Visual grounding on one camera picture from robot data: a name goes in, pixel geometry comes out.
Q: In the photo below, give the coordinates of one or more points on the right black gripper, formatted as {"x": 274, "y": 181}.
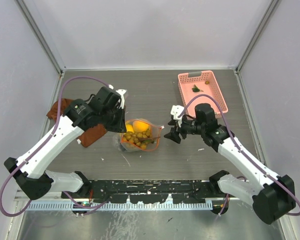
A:
{"x": 173, "y": 135}

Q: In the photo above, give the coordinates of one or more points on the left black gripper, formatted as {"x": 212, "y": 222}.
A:
{"x": 120, "y": 126}

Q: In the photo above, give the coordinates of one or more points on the orange peach toy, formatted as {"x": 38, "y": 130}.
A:
{"x": 140, "y": 126}

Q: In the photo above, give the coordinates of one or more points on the clear orange-zip bag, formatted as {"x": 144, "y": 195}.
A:
{"x": 156, "y": 129}

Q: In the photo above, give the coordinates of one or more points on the brown longan bunch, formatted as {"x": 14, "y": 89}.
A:
{"x": 139, "y": 141}

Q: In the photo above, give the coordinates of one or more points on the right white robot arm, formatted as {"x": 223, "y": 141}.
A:
{"x": 270, "y": 195}

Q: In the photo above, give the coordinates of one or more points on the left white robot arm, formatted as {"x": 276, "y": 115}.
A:
{"x": 106, "y": 108}

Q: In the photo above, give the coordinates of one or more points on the loose green leaf sprig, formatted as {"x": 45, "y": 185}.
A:
{"x": 196, "y": 89}

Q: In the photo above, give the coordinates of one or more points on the pink plastic basket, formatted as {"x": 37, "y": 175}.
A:
{"x": 185, "y": 84}

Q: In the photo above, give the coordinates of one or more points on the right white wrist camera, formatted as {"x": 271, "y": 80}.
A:
{"x": 177, "y": 112}

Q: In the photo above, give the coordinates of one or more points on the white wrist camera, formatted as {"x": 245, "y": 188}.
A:
{"x": 177, "y": 112}
{"x": 123, "y": 93}

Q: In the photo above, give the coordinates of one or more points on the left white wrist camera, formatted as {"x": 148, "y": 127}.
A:
{"x": 123, "y": 93}

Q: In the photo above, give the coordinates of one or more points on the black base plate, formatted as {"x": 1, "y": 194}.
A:
{"x": 150, "y": 191}

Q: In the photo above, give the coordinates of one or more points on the slotted cable duct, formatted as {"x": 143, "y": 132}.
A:
{"x": 166, "y": 206}

